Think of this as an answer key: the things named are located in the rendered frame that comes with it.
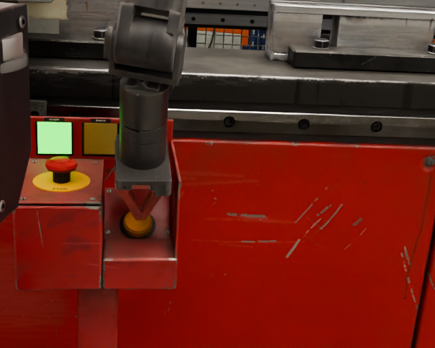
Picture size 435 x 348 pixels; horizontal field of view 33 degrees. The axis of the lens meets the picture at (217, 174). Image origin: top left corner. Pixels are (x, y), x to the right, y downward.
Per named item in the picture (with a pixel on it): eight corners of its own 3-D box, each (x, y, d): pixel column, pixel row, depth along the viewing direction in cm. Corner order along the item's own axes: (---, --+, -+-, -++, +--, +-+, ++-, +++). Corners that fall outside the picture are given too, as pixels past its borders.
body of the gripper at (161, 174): (166, 146, 96) (168, 97, 92) (170, 193, 88) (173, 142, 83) (115, 145, 95) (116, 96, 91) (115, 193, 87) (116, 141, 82)
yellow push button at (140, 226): (123, 241, 97) (123, 233, 95) (123, 216, 99) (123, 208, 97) (151, 241, 97) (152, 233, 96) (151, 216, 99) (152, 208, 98)
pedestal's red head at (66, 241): (15, 291, 90) (9, 155, 84) (30, 235, 105) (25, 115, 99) (176, 290, 93) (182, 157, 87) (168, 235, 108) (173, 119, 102)
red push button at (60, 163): (44, 191, 91) (43, 164, 90) (47, 179, 95) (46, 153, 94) (76, 191, 92) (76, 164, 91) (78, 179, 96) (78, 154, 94)
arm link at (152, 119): (114, 83, 81) (164, 90, 81) (128, 55, 87) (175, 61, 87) (114, 134, 85) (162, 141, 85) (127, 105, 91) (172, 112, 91)
